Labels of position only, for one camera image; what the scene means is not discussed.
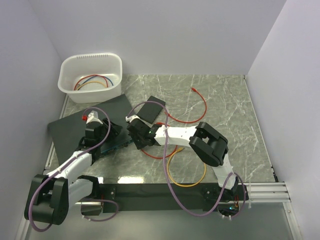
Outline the red patch cable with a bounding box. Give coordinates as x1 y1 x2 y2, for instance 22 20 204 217
139 121 179 160
164 86 208 124

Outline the large black network switch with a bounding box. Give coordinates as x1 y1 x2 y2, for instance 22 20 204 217
48 94 132 170

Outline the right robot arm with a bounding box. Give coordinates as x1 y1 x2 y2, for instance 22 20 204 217
126 117 238 200

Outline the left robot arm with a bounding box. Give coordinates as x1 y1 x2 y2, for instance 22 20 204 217
24 117 122 231

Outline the white plastic tub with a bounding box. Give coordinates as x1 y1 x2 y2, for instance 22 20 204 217
57 53 123 104

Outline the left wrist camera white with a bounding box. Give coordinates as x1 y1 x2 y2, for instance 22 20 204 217
81 110 103 125

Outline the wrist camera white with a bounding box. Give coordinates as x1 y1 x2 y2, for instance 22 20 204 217
81 110 103 125
125 114 140 124

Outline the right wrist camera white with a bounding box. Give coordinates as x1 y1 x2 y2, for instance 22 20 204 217
125 114 140 124

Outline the small black switch box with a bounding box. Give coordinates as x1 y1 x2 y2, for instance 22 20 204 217
137 103 163 124

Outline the yellow patch cable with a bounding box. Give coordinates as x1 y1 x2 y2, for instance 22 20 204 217
166 147 207 188

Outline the yellow cable in tub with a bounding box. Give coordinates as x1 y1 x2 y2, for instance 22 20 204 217
77 80 109 91

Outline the blue cable in tub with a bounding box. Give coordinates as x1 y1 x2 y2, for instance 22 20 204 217
77 74 115 88

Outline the red cable in tub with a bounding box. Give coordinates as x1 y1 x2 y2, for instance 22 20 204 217
73 74 113 90

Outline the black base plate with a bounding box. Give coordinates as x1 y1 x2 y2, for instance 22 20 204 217
81 182 247 216

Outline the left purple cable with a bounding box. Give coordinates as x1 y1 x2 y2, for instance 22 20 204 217
28 106 120 232

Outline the aluminium rail right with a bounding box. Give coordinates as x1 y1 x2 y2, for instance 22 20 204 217
246 182 291 203

